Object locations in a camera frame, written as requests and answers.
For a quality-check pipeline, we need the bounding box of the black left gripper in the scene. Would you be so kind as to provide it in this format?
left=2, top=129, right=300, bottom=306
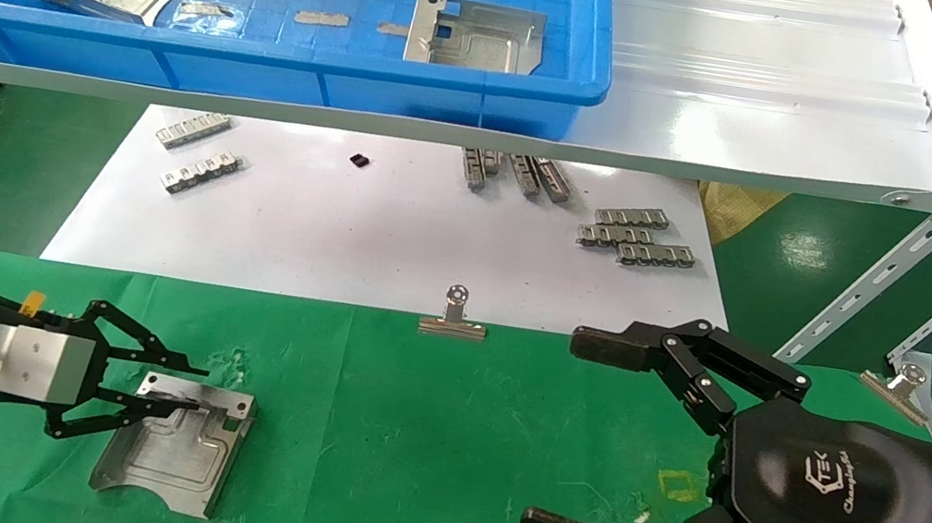
left=0, top=287, right=219, bottom=461

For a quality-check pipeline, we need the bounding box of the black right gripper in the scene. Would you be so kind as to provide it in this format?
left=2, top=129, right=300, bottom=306
left=520, top=297, right=932, bottom=523

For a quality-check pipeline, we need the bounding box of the green cloth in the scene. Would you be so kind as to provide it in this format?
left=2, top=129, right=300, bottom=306
left=0, top=237, right=932, bottom=523

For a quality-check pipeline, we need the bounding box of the silver binder clip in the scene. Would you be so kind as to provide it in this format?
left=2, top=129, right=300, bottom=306
left=854, top=358, right=932, bottom=430
left=418, top=281, right=494, bottom=343

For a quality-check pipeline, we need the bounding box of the yellow woven bag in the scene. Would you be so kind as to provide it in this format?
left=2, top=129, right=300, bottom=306
left=692, top=182, right=791, bottom=256

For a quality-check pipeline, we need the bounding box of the white sheet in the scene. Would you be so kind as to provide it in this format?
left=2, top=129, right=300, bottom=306
left=41, top=82, right=754, bottom=367

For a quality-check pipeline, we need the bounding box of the white shelf board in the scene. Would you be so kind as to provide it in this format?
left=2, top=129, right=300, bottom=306
left=0, top=0, right=932, bottom=231

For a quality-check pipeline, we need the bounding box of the flat silver metal plate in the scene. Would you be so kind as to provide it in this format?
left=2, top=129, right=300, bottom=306
left=404, top=0, right=550, bottom=83

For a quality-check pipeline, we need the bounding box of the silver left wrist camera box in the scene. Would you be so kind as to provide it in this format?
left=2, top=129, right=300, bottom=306
left=0, top=322, right=102, bottom=410

